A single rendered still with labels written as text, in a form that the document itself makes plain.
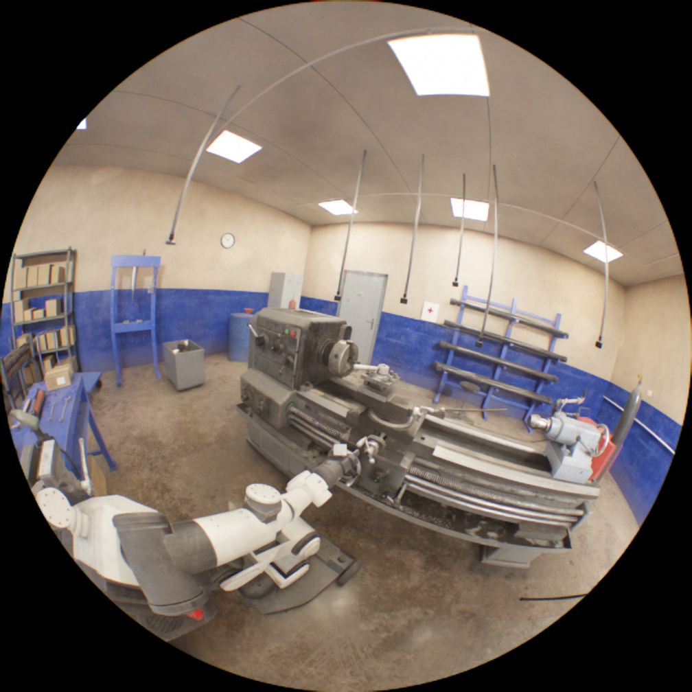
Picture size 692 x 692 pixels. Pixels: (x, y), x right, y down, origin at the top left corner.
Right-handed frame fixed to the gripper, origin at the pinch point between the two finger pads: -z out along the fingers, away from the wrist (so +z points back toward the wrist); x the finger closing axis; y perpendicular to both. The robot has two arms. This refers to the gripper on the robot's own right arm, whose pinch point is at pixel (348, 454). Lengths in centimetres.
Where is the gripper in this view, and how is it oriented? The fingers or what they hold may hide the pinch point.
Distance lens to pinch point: 87.8
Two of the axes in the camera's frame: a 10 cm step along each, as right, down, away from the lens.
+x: -8.1, 2.6, 5.3
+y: 2.8, 9.6, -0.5
